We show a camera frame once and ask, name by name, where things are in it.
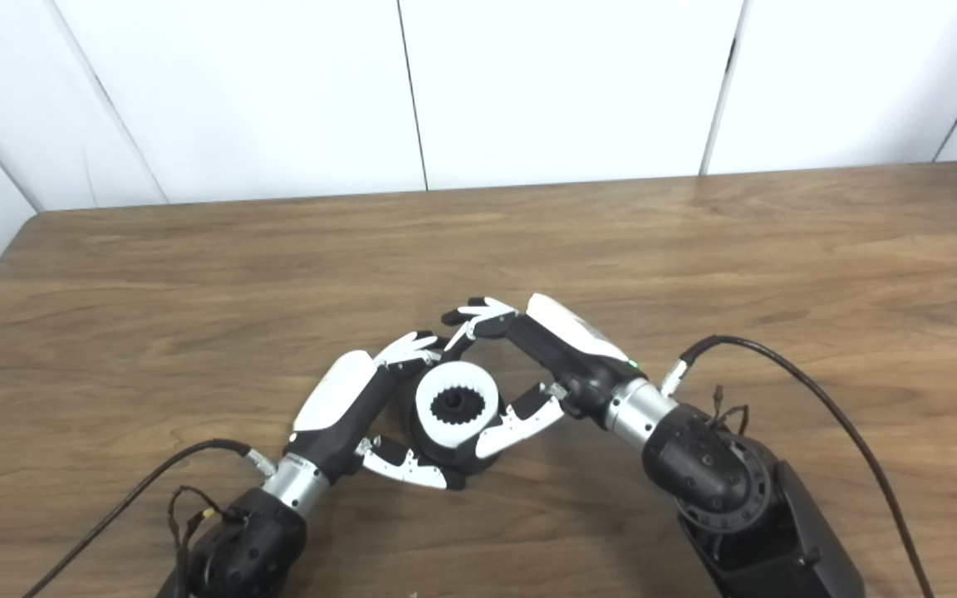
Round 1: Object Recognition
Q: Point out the round black plastic part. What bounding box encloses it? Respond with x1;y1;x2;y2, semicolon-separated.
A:
408;389;513;491

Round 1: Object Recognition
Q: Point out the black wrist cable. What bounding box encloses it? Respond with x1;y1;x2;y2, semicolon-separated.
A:
22;439;278;598
660;335;935;598

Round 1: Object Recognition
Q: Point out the thin arm wire bundle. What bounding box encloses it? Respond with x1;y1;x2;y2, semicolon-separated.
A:
706;385;752;433
166;486;227;551

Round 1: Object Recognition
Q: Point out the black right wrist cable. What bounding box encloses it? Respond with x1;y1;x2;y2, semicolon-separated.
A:
660;335;935;598

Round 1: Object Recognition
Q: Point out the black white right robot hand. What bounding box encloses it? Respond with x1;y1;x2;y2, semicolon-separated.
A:
441;293;644;460

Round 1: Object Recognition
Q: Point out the thin left arm wire bundle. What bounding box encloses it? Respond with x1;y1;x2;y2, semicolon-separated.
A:
166;486;227;551

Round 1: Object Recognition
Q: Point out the white plastic ring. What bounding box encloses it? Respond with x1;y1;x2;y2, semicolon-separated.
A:
415;360;500;454

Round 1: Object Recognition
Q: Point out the thin right arm wire bundle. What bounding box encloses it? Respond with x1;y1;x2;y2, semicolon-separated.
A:
706;385;752;433

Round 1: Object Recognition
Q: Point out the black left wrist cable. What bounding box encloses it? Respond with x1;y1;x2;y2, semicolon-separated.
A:
22;439;278;598

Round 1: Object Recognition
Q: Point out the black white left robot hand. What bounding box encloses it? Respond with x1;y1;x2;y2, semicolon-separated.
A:
283;331;450;491

